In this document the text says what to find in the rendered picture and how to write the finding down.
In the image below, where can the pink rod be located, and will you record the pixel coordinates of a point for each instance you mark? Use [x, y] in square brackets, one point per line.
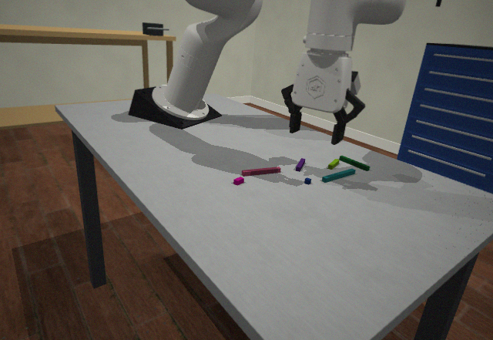
[261, 171]

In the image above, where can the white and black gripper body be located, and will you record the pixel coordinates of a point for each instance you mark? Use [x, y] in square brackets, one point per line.
[322, 80]

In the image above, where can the dark green rod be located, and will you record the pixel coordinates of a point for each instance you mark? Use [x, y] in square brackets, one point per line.
[354, 163]

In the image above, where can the lime green rod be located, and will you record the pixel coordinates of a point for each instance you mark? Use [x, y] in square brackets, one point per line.
[333, 164]

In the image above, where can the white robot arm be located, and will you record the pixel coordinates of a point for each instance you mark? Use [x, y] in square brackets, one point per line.
[203, 42]

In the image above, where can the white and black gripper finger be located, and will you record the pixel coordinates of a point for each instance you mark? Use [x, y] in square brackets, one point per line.
[294, 110]
[342, 117]

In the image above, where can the turquoise rod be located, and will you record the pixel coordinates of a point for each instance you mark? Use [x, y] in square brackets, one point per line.
[338, 175]

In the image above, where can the magenta rod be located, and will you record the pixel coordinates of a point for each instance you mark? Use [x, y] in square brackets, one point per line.
[238, 180]

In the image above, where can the purple rod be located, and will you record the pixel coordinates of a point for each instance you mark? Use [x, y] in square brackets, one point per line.
[300, 164]

